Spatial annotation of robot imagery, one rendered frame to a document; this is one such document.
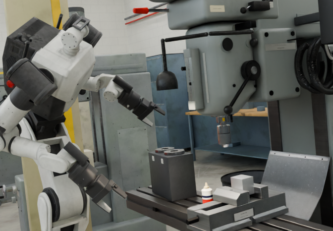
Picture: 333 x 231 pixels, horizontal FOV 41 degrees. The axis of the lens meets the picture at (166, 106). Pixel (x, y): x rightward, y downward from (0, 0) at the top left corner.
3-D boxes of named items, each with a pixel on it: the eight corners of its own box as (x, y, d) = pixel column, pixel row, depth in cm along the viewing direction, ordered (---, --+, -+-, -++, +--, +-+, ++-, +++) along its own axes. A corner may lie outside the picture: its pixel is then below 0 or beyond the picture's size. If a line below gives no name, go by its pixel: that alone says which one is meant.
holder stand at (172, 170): (171, 202, 186) (167, 154, 185) (151, 192, 207) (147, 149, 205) (197, 196, 191) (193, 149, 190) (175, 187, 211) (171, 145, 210)
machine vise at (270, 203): (212, 238, 139) (209, 203, 139) (185, 227, 152) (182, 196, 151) (290, 211, 158) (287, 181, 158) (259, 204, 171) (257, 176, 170)
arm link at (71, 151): (70, 186, 164) (46, 165, 163) (83, 170, 173) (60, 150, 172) (86, 169, 158) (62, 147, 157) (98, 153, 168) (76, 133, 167)
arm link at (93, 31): (57, 41, 191) (72, 22, 182) (65, 30, 197) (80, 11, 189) (79, 58, 194) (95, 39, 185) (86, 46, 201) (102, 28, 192)
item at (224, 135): (232, 143, 160) (231, 128, 159) (219, 144, 159) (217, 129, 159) (230, 141, 164) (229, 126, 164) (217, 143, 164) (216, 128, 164)
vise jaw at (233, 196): (237, 206, 146) (236, 195, 146) (213, 200, 157) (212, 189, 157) (250, 202, 150) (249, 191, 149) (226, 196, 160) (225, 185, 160)
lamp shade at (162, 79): (152, 90, 146) (150, 72, 146) (162, 89, 153) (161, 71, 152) (172, 89, 143) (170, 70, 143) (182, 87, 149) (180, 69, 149)
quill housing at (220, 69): (220, 117, 148) (211, 20, 146) (186, 116, 165) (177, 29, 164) (262, 110, 157) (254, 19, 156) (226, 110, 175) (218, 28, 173)
